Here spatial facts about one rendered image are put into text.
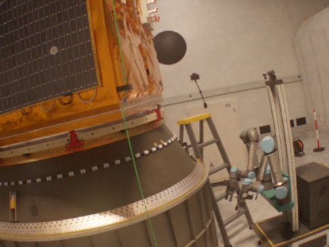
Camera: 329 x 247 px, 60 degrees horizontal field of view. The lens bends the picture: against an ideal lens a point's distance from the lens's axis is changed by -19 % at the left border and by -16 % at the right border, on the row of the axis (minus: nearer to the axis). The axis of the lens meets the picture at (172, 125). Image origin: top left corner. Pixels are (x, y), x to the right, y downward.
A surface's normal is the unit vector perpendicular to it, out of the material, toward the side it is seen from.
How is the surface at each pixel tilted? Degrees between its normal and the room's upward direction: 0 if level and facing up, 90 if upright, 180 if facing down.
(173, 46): 90
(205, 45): 90
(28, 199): 62
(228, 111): 90
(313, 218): 90
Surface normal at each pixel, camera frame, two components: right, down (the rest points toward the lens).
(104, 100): -0.04, 0.25
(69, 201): 0.11, -0.41
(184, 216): 0.80, -0.11
